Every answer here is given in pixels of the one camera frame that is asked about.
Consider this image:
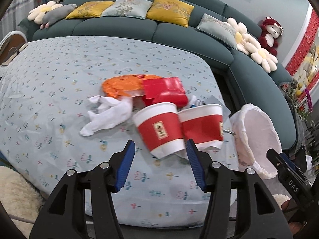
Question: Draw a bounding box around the red paper cup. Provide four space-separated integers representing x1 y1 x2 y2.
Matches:
132 102 185 159
178 104 224 150

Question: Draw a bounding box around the white tissue sheet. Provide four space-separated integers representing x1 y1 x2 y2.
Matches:
150 149 188 160

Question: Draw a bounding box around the white glove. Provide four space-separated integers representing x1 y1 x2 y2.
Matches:
80 96 133 136

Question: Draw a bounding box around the grey drawstring pouch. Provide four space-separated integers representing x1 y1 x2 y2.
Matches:
204 96 231 119

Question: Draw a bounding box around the red paper box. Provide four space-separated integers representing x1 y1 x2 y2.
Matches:
142 77 188 108

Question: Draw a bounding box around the orange plastic bag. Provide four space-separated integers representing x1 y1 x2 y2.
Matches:
102 74 161 98

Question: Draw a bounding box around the blue glove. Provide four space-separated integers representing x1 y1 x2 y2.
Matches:
189 99 204 108

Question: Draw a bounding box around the white lined trash bin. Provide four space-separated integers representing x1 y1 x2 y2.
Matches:
230 104 282 180

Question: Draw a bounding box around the potted flower arrangement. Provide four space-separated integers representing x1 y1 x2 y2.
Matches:
279 79 318 136

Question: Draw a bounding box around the floral light blue tablecloth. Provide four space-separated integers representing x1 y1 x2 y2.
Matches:
0 35 241 228

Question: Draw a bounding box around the daisy flower pillow lower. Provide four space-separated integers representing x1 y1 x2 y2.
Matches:
245 43 278 73

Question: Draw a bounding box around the daisy flower pillow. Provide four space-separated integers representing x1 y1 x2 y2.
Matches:
226 17 261 55
245 43 278 73

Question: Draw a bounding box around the dark green sectional sofa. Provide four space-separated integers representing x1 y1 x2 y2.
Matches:
18 0 297 151

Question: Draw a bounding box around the daisy flower pillow upper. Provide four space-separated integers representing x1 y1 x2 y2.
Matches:
226 17 261 55

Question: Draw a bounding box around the light green cushion right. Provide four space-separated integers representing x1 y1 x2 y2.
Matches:
196 14 237 50

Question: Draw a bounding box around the light green cushion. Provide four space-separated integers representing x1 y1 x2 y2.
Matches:
101 0 153 20
196 14 237 50

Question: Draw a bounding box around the red monkey plush toy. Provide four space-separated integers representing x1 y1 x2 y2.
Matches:
258 17 283 57

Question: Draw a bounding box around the yellow cushion centre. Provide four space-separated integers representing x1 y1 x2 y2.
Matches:
146 0 194 27

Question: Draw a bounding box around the yellow cushion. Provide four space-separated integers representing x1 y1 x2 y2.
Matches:
146 0 194 27
65 1 114 20

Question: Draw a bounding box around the light green cushion left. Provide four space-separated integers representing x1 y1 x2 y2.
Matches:
101 0 153 20

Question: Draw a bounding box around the yellow cushion left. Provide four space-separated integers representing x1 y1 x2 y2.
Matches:
65 1 114 20

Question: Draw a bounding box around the grey mouse plush toy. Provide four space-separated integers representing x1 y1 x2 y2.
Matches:
40 4 77 29

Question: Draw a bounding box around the daisy pillow far left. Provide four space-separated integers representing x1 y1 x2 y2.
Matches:
27 1 62 25

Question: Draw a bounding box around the wooden chair white frame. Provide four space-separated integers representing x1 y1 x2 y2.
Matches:
1 30 28 66

